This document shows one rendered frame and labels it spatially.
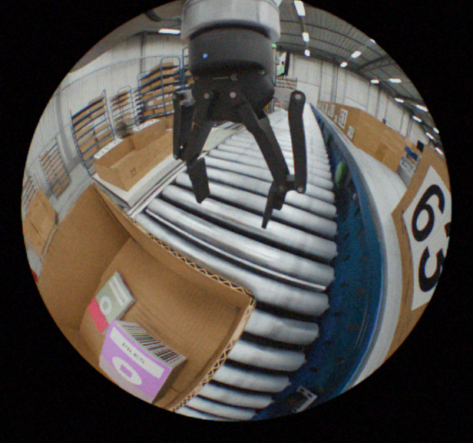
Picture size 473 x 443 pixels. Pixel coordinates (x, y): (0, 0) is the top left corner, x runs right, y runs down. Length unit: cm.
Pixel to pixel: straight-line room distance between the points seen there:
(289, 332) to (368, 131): 67
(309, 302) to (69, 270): 46
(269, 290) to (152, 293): 20
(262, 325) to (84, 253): 35
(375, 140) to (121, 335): 86
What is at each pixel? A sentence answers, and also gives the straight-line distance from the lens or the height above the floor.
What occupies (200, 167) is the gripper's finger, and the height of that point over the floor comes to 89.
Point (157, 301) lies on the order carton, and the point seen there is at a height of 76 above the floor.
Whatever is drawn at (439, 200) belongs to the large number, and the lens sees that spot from 25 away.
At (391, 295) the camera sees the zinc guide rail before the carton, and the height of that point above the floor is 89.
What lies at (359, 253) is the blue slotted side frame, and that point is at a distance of 32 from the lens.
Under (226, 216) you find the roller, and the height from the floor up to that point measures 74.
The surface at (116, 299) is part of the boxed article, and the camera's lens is 32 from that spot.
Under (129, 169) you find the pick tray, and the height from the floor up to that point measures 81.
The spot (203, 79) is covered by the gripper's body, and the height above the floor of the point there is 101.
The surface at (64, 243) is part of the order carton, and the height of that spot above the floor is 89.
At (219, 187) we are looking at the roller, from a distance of 39.
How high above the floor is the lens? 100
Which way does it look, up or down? 47 degrees down
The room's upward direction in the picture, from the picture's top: straight up
